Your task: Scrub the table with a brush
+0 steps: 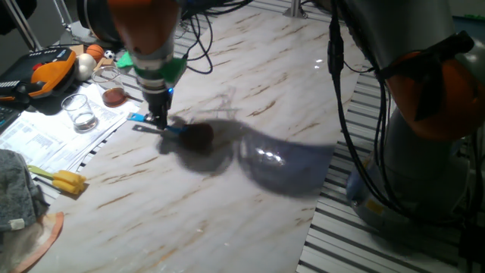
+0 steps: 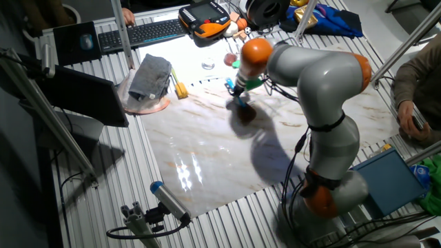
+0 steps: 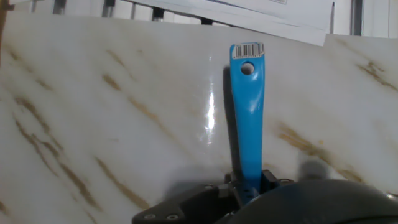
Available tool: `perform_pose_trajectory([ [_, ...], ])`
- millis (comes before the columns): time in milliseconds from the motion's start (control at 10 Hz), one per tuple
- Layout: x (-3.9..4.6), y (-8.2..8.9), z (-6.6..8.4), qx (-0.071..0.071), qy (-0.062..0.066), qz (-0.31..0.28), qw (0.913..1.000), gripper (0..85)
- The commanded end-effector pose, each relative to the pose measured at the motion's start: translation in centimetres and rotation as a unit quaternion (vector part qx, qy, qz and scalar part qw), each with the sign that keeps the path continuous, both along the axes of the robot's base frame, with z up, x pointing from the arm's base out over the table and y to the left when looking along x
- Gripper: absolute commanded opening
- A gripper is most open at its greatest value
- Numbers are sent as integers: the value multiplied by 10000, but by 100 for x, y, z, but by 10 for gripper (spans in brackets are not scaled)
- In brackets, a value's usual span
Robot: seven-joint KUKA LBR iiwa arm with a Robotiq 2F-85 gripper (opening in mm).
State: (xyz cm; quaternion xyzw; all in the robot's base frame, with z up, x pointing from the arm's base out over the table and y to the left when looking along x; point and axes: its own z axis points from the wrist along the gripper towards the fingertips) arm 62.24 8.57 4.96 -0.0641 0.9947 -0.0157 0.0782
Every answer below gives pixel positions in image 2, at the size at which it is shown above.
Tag green cloth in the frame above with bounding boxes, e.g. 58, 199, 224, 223
418, 156, 441, 217

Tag black filament spool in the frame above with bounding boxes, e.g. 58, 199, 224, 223
245, 0, 291, 28

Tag person hand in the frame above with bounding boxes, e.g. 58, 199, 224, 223
397, 99, 431, 141
121, 7, 136, 28

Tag aluminium frame beam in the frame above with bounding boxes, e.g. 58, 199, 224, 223
404, 140, 441, 167
370, 1, 441, 89
0, 48, 99, 189

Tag black camera clamp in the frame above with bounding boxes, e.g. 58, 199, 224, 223
144, 202, 167, 234

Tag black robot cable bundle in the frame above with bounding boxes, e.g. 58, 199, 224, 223
262, 75, 313, 225

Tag black camera cable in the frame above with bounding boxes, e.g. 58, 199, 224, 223
105, 220, 191, 240

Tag small blue packet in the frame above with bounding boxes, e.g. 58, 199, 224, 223
409, 163, 431, 190

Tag black flat monitor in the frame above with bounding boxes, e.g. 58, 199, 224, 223
32, 65, 130, 128

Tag aluminium frame post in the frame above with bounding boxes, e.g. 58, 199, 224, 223
294, 0, 320, 41
110, 0, 136, 70

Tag black phone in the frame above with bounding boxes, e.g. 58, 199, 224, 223
411, 115, 424, 132

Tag blue box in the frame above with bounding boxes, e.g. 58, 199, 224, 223
353, 147, 428, 218

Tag black camera bracket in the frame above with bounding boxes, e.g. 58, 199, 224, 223
0, 48, 44, 79

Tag brown-sleeved forearm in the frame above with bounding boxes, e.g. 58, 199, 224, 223
392, 34, 441, 130

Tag white toy egg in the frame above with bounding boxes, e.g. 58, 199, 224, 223
223, 21, 239, 38

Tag gold wrapped box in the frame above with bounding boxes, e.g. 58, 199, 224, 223
293, 5, 318, 29

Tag white printed paper sheets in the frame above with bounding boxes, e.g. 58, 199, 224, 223
137, 32, 254, 87

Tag dark blue cloth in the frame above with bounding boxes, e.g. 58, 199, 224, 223
278, 3, 365, 39

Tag black computer keyboard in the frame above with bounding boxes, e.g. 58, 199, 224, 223
97, 18, 189, 54

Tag short aluminium profile stand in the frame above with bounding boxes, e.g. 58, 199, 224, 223
120, 201, 163, 248

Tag blue computer mouse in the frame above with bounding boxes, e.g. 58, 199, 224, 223
79, 33, 94, 51

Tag marble pattern mat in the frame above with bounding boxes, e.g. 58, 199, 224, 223
139, 43, 400, 218

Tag orange-rimmed translucent plate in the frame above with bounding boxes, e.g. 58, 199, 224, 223
116, 68, 172, 116

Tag yellow sponge brush green handle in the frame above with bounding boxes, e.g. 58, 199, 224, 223
170, 68, 189, 100

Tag green wrist mount plate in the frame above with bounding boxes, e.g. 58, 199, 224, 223
231, 60, 265, 92

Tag grey monitor stand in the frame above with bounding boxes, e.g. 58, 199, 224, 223
51, 110, 105, 152

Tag glass beaker with red liquid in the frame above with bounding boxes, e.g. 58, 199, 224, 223
223, 43, 243, 68

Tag black mouse pad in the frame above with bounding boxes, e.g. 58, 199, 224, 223
52, 21, 103, 67

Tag empty clear drinking glass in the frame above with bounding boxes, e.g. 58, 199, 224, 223
201, 56, 216, 71

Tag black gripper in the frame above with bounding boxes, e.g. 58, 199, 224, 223
229, 85, 245, 100

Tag blue-handled brown scrub brush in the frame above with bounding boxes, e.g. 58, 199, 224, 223
225, 77, 258, 125

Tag orange black teach pendant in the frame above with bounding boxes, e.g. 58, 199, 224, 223
178, 0, 232, 39

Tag silver camera with blue cap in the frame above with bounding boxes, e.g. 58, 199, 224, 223
150, 180, 192, 225

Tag grey folded towel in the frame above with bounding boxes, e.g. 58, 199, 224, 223
127, 53, 172, 102

